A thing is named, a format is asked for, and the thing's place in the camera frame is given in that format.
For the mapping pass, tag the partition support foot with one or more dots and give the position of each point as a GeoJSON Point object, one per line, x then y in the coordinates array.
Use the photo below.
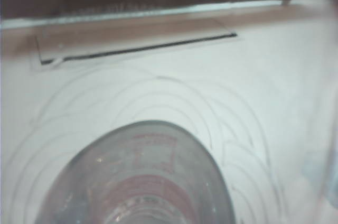
{"type": "Point", "coordinates": [285, 2]}

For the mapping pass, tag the clear red-label water bottle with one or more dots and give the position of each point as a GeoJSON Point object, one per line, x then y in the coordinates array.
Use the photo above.
{"type": "Point", "coordinates": [148, 181]}

